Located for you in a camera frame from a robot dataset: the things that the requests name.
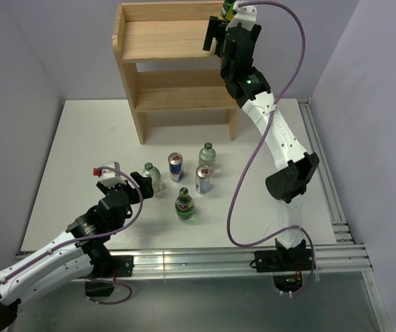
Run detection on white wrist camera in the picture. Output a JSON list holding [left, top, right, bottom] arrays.
[[93, 161, 124, 188], [226, 1, 258, 31]]

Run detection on wooden two-tier shelf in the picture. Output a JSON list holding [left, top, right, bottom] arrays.
[[112, 1, 240, 144]]

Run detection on blue Red Bull can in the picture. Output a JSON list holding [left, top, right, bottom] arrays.
[[168, 152, 184, 182]]

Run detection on aluminium frame rail right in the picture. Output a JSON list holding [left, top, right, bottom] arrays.
[[297, 98, 354, 245]]

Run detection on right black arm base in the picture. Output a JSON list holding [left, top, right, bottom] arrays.
[[249, 243, 316, 296]]

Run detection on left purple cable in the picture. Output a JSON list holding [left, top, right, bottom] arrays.
[[0, 166, 144, 305]]

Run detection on green bottle red label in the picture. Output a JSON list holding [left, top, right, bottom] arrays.
[[174, 187, 195, 220]]

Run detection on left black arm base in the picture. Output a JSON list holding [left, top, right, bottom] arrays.
[[84, 255, 134, 299]]

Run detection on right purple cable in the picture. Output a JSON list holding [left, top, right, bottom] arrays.
[[226, 0, 316, 297]]

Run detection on green bottle yellow label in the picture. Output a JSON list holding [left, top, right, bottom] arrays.
[[219, 0, 236, 22]]

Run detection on silver Red Bull can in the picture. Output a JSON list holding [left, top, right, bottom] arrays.
[[195, 165, 211, 194]]

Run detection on aluminium frame rail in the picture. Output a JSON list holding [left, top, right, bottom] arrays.
[[297, 98, 354, 245], [14, 243, 374, 281]]

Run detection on clear bottle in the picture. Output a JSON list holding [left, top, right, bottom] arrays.
[[143, 163, 163, 194], [199, 142, 217, 172]]

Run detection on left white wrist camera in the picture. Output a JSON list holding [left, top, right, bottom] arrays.
[[93, 161, 124, 188]]

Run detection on aluminium frame rail front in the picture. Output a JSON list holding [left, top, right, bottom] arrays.
[[14, 243, 374, 281]]

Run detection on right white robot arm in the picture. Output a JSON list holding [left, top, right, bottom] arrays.
[[203, 13, 319, 270]]

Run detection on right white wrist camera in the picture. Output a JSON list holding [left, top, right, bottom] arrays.
[[226, 1, 258, 31]]

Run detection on purple cable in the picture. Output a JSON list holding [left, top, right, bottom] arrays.
[[0, 166, 144, 305], [226, 0, 316, 297]]

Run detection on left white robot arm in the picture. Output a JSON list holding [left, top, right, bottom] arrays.
[[0, 166, 154, 331]]

